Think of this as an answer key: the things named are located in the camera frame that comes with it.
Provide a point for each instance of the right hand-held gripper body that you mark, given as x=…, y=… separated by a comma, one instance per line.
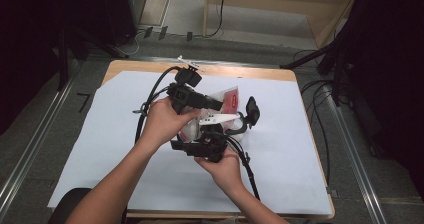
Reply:
x=211, y=144

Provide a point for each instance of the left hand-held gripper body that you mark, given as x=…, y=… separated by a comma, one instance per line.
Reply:
x=181, y=95

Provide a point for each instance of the red and white spout pouch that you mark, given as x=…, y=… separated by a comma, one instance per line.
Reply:
x=230, y=99

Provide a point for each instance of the clear jar with black lid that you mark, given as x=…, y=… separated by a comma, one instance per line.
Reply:
x=252, y=110

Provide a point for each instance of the person's left hand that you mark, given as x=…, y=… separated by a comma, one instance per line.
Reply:
x=163, y=124

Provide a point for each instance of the person's right hand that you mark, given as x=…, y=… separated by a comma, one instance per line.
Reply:
x=226, y=172

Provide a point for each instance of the black tape strip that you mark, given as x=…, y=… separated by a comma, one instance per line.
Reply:
x=148, y=32
x=163, y=32
x=189, y=36

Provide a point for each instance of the white paper sheet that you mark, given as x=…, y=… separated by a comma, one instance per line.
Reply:
x=286, y=170

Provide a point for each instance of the black metal stand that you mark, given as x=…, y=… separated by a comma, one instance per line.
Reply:
x=63, y=60
x=301, y=60

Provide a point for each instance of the dark cabinet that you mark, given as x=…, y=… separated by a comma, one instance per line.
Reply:
x=120, y=10

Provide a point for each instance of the black chair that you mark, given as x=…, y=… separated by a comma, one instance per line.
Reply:
x=68, y=200

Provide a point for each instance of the black curtain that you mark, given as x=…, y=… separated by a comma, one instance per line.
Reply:
x=393, y=84
x=33, y=34

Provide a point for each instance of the metal floor rail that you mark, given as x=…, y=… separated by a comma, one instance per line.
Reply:
x=156, y=59
x=30, y=154
x=360, y=170

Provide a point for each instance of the light wooden frame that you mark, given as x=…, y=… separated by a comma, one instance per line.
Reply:
x=266, y=4

